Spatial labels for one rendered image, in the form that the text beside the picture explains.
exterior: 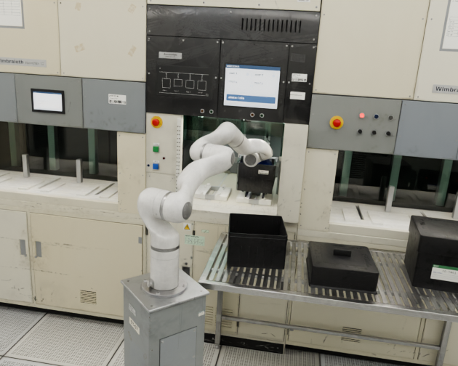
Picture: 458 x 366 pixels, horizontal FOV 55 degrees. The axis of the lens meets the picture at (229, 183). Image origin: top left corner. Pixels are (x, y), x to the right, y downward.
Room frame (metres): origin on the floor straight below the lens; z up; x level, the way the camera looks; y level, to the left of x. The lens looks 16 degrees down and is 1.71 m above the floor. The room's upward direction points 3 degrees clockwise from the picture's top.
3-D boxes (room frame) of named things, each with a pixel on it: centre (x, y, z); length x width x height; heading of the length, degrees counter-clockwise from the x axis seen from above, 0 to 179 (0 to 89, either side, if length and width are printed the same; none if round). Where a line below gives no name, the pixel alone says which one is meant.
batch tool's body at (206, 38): (2.75, -0.02, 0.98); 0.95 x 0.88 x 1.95; 172
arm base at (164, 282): (1.66, 0.25, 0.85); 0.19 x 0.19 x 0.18
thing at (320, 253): (1.86, -0.54, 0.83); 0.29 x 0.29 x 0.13; 84
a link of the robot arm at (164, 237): (1.68, 0.28, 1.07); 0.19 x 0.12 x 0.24; 62
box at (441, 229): (1.89, -1.02, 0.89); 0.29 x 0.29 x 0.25; 77
